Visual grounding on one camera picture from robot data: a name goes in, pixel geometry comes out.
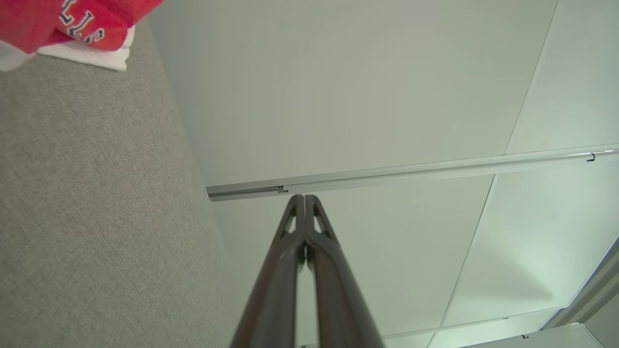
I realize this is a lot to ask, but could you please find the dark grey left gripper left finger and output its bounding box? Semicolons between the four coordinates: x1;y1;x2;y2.
230;195;307;348

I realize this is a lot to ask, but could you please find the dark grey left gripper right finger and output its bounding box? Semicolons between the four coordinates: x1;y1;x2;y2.
305;195;385;348

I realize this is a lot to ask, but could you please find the red white Bulls jersey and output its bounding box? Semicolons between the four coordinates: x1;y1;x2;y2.
0;0;165;72

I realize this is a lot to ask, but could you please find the grey fabric sofa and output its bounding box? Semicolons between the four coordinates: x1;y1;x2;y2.
0;19;245;348

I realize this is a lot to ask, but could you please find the grey partition post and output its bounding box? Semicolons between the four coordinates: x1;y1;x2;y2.
206;145;619;202

